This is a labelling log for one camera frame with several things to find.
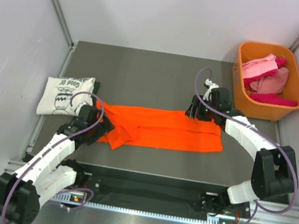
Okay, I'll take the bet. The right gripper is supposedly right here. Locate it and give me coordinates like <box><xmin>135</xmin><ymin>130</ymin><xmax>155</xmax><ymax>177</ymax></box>
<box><xmin>185</xmin><ymin>94</ymin><xmax>220</xmax><ymax>124</ymax></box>

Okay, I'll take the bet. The orange t-shirt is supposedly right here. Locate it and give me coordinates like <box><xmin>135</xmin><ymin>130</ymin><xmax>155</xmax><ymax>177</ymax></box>
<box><xmin>99</xmin><ymin>103</ymin><xmax>223</xmax><ymax>153</ymax></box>

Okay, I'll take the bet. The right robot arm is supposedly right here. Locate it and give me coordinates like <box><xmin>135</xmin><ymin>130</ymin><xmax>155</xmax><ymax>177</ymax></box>
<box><xmin>185</xmin><ymin>80</ymin><xmax>298</xmax><ymax>215</ymax></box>

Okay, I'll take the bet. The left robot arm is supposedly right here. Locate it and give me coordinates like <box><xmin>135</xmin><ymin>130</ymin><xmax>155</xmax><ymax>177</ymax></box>
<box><xmin>0</xmin><ymin>105</ymin><xmax>115</xmax><ymax>224</ymax></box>

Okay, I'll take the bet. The dark green folded t-shirt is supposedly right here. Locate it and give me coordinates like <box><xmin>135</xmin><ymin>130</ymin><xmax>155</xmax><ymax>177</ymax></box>
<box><xmin>91</xmin><ymin>81</ymin><xmax>100</xmax><ymax>94</ymax></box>

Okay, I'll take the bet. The orange plastic basket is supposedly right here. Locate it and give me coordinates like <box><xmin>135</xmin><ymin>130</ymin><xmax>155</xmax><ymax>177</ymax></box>
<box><xmin>232</xmin><ymin>41</ymin><xmax>299</xmax><ymax>121</ymax></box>

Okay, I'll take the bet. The white printed folded t-shirt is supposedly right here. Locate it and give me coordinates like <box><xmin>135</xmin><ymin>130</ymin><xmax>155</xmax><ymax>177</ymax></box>
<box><xmin>36</xmin><ymin>77</ymin><xmax>96</xmax><ymax>116</ymax></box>

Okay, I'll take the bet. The magenta t-shirt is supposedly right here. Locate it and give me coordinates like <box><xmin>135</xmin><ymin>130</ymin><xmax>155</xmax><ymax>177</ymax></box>
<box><xmin>243</xmin><ymin>56</ymin><xmax>298</xmax><ymax>107</ymax></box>

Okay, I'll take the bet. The salmon pink t-shirt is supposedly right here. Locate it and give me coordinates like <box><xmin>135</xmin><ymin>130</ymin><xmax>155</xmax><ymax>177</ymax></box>
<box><xmin>249</xmin><ymin>67</ymin><xmax>289</xmax><ymax>94</ymax></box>

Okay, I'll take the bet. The light pink t-shirt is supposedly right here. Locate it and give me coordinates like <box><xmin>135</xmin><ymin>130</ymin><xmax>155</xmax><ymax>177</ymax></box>
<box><xmin>242</xmin><ymin>54</ymin><xmax>278</xmax><ymax>79</ymax></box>

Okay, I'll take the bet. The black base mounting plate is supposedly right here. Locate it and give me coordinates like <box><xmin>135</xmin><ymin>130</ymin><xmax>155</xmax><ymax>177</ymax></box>
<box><xmin>81</xmin><ymin>163</ymin><xmax>250</xmax><ymax>221</ymax></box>

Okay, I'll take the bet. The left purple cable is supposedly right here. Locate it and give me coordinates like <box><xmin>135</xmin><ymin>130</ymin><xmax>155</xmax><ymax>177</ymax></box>
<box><xmin>1</xmin><ymin>82</ymin><xmax>112</xmax><ymax>224</ymax></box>

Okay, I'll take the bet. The purple cable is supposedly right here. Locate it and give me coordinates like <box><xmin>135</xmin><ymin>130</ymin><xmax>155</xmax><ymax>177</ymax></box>
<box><xmin>1</xmin><ymin>82</ymin><xmax>112</xmax><ymax>224</ymax></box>
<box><xmin>170</xmin><ymin>65</ymin><xmax>299</xmax><ymax>224</ymax></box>

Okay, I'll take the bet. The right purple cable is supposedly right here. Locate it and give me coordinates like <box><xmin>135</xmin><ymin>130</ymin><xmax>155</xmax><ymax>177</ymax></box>
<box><xmin>170</xmin><ymin>65</ymin><xmax>299</xmax><ymax>224</ymax></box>

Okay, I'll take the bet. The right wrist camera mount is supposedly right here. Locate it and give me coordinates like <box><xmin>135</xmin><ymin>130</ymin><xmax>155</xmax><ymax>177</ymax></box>
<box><xmin>203</xmin><ymin>79</ymin><xmax>219</xmax><ymax>102</ymax></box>

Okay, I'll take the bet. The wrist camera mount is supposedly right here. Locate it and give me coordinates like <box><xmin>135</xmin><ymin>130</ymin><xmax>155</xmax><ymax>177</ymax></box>
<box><xmin>67</xmin><ymin>102</ymin><xmax>88</xmax><ymax>116</ymax></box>
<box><xmin>203</xmin><ymin>79</ymin><xmax>219</xmax><ymax>102</ymax></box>

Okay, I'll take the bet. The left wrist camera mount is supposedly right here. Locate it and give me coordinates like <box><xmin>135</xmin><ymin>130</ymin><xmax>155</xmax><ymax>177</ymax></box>
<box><xmin>67</xmin><ymin>102</ymin><xmax>88</xmax><ymax>116</ymax></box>

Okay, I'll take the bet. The slotted cable duct rail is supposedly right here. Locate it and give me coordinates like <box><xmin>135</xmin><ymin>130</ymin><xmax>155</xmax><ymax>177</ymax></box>
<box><xmin>49</xmin><ymin>191</ymin><xmax>233</xmax><ymax>224</ymax></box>

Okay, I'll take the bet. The aluminium frame extrusion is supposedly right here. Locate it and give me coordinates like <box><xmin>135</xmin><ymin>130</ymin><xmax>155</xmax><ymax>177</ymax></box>
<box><xmin>0</xmin><ymin>157</ymin><xmax>299</xmax><ymax>224</ymax></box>

